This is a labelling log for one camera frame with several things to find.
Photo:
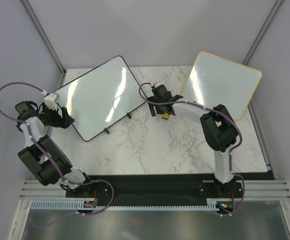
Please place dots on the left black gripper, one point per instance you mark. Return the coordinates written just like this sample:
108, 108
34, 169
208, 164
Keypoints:
59, 117

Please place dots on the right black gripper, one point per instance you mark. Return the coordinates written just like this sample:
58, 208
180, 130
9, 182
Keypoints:
152, 110

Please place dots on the yellow black eraser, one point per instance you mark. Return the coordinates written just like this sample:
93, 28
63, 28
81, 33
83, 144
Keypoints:
165, 116

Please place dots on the black-framed whiteboard with writing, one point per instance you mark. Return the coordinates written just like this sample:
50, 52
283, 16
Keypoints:
100, 97

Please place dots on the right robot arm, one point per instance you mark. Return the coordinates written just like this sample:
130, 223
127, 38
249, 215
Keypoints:
219, 129

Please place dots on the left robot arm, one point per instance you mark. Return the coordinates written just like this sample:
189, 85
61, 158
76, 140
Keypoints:
43, 158

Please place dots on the black whiteboard stand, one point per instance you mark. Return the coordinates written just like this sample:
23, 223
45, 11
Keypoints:
107, 131

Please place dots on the orange-framed whiteboard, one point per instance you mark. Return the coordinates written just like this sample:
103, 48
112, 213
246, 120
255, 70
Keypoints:
215, 80

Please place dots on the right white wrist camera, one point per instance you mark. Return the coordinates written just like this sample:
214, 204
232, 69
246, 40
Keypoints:
157, 84

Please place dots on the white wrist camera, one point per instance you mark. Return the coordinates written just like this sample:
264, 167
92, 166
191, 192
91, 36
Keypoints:
157, 84
51, 100

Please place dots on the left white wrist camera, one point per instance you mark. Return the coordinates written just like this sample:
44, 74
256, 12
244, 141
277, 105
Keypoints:
51, 100

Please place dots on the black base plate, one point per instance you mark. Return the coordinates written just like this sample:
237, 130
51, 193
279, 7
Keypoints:
104, 194

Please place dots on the aluminium frame rail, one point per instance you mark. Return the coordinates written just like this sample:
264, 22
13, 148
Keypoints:
249, 190

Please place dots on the white slotted cable duct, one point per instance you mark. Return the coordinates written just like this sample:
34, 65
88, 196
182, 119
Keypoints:
81, 205

